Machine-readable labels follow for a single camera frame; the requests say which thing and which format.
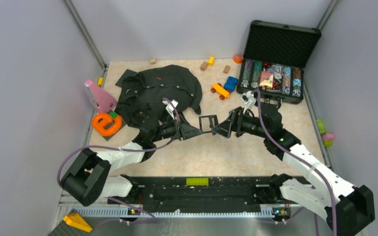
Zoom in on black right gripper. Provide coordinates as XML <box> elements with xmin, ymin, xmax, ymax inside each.
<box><xmin>212</xmin><ymin>108</ymin><xmax>269</xmax><ymax>139</ymax></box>

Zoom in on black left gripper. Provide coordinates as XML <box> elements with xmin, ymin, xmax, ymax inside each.
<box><xmin>151</xmin><ymin>114</ymin><xmax>203</xmax><ymax>142</ymax></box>

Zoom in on black square frame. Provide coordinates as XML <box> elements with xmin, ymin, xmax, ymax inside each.
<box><xmin>198</xmin><ymin>115</ymin><xmax>218</xmax><ymax>135</ymax></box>

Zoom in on dark pinstriped garment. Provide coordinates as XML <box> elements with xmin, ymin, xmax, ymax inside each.
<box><xmin>114</xmin><ymin>64</ymin><xmax>203</xmax><ymax>131</ymax></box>

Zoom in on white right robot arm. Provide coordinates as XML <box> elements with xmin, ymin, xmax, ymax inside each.
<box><xmin>212</xmin><ymin>103</ymin><xmax>375</xmax><ymax>236</ymax></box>

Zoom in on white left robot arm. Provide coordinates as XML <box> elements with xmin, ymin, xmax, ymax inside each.
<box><xmin>57</xmin><ymin>115</ymin><xmax>204</xmax><ymax>207</ymax></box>

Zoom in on yellow toy brick car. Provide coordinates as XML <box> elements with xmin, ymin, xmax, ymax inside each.
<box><xmin>210</xmin><ymin>83</ymin><xmax>230</xmax><ymax>100</ymax></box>

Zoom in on blue toy brick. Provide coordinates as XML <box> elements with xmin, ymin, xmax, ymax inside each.
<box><xmin>223</xmin><ymin>76</ymin><xmax>239</xmax><ymax>93</ymax></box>

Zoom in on green flat brick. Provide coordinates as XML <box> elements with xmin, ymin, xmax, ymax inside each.
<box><xmin>186</xmin><ymin>177</ymin><xmax>209</xmax><ymax>186</ymax></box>

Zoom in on small wooden block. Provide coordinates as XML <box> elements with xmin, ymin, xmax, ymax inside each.
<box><xmin>223</xmin><ymin>65</ymin><xmax>231</xmax><ymax>74</ymax></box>

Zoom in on wooden block centre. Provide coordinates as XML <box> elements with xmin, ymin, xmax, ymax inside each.
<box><xmin>200</xmin><ymin>61</ymin><xmax>208</xmax><ymax>71</ymax></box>

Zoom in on yellow cube block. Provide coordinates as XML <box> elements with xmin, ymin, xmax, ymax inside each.
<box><xmin>207</xmin><ymin>56</ymin><xmax>215</xmax><ymax>66</ymax></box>

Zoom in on orange cylinder cup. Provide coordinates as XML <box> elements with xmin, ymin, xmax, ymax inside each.
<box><xmin>233</xmin><ymin>54</ymin><xmax>244</xmax><ymax>64</ymax></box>

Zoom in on wooden block far left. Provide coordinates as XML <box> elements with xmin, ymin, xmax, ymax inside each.
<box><xmin>149</xmin><ymin>58</ymin><xmax>157</xmax><ymax>64</ymax></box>

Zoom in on grey square baseplate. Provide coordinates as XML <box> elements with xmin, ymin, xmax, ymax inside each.
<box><xmin>115</xmin><ymin>69</ymin><xmax>137</xmax><ymax>88</ymax></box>

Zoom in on orange curved toy track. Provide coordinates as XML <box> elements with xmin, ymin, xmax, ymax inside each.
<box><xmin>92</xmin><ymin>113</ymin><xmax>123</xmax><ymax>137</ymax></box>

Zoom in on black poker chip case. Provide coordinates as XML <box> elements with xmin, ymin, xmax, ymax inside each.
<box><xmin>236</xmin><ymin>20</ymin><xmax>322</xmax><ymax>104</ymax></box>

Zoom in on pink toy ramp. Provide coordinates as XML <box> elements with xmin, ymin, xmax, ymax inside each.
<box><xmin>84</xmin><ymin>80</ymin><xmax>117</xmax><ymax>113</ymax></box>

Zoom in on pink and green toy pile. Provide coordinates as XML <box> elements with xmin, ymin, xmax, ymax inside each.
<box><xmin>316</xmin><ymin>119</ymin><xmax>336</xmax><ymax>148</ymax></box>

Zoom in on yellow wedge block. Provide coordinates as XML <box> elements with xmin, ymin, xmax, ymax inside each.
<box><xmin>63</xmin><ymin>213</ymin><xmax>93</xmax><ymax>233</ymax></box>

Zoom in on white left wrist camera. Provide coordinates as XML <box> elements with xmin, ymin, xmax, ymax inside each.
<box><xmin>162</xmin><ymin>97</ymin><xmax>179</xmax><ymax>120</ymax></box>

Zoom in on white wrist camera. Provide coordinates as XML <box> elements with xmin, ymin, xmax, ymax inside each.
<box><xmin>162</xmin><ymin>97</ymin><xmax>179</xmax><ymax>120</ymax></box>
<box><xmin>240</xmin><ymin>91</ymin><xmax>256</xmax><ymax>114</ymax></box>

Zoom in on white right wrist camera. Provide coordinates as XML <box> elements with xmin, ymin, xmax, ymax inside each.
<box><xmin>240</xmin><ymin>91</ymin><xmax>256</xmax><ymax>114</ymax></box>

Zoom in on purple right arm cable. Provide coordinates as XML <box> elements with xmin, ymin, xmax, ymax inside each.
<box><xmin>252</xmin><ymin>88</ymin><xmax>340</xmax><ymax>236</ymax></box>

